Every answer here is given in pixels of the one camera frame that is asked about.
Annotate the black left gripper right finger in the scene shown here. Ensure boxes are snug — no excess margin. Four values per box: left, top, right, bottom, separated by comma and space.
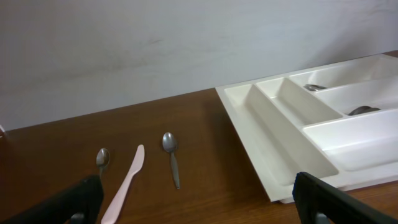
292, 172, 397, 224

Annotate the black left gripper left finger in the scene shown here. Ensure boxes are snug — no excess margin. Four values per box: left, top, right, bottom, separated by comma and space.
3, 175, 104, 224

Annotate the large metal spoon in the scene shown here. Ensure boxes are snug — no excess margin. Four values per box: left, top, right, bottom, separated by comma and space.
303, 84, 326, 91

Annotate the pink plastic knife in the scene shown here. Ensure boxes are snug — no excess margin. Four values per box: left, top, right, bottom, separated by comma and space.
100, 144, 145, 224

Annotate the white plastic cutlery tray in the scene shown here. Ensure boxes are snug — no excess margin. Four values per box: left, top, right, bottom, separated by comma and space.
216, 54, 397, 203

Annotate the metal fork in tray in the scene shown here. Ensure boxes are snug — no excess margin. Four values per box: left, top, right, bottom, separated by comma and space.
348, 106, 379, 116

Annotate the small teaspoon dark handle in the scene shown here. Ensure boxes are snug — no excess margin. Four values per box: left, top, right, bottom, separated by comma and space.
162, 132, 180, 189

